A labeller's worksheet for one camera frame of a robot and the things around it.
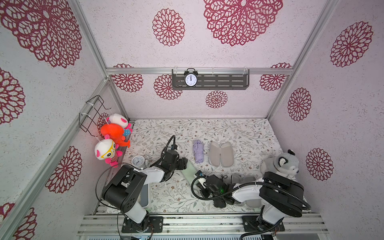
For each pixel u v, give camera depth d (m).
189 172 0.88
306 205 0.41
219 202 0.78
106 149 0.80
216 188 0.67
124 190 0.46
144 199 0.78
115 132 0.89
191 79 0.90
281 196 0.46
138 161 0.92
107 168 0.46
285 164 0.74
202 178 0.75
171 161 0.72
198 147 1.00
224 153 1.00
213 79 0.92
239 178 0.89
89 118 0.75
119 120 0.95
